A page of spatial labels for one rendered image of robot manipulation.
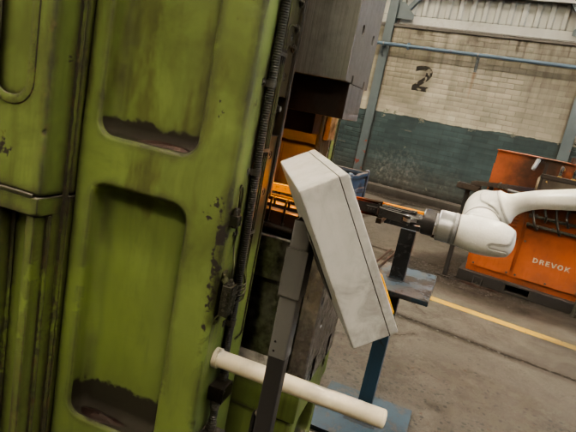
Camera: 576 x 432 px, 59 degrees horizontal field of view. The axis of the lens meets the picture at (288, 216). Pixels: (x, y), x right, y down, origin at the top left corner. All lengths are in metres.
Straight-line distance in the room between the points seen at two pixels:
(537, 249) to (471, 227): 3.57
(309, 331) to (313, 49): 0.77
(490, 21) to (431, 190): 2.92
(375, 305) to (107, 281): 0.84
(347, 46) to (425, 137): 7.94
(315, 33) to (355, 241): 0.72
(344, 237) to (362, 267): 0.06
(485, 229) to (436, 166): 7.76
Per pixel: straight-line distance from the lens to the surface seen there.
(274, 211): 1.46
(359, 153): 9.57
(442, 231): 1.45
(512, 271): 5.07
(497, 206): 1.57
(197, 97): 1.25
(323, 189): 0.76
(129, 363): 1.50
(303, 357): 1.51
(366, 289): 0.82
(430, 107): 9.27
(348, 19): 1.36
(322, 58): 1.36
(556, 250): 5.00
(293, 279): 0.96
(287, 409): 1.61
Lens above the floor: 1.28
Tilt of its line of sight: 12 degrees down
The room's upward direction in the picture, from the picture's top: 11 degrees clockwise
